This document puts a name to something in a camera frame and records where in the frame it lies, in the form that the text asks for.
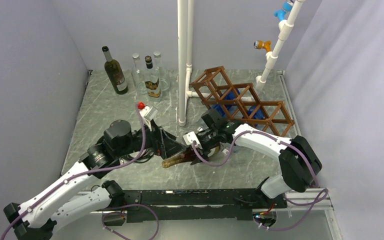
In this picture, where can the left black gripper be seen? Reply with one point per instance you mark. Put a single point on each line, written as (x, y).
(162, 142)

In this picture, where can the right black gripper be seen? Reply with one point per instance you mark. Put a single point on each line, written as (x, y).
(204, 150)

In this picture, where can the brown bottle gold foil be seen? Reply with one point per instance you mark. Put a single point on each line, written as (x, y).
(189, 156)

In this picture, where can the brown wooden wine rack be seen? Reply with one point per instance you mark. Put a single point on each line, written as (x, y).
(213, 85)

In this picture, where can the small dark bottle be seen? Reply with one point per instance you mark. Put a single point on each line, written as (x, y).
(152, 80)

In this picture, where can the clear bottle dark label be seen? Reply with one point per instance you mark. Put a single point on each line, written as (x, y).
(163, 71)

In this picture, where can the clear bottle with cork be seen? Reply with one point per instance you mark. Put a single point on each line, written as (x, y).
(137, 75)

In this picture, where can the dark green wine bottle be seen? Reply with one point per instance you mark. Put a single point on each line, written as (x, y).
(114, 72)

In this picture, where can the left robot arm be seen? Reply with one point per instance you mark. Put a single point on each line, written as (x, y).
(53, 208)

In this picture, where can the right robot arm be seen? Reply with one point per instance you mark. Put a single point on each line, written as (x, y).
(299, 164)

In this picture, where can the orange pipe valve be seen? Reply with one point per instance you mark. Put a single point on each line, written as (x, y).
(265, 45)

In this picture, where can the white vertical pvc pipe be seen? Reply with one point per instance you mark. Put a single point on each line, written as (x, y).
(185, 30)

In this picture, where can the white angled pvc pipe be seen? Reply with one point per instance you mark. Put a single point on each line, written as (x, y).
(285, 28)

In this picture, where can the blue pipe valve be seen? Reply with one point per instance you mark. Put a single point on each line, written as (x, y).
(286, 8)

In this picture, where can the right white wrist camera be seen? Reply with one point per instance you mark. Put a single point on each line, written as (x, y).
(191, 138)

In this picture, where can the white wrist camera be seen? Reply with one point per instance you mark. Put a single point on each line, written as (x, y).
(191, 138)
(147, 112)

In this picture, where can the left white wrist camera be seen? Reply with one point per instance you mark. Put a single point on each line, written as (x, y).
(147, 112)

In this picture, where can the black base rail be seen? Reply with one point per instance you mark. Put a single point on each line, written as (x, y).
(241, 204)

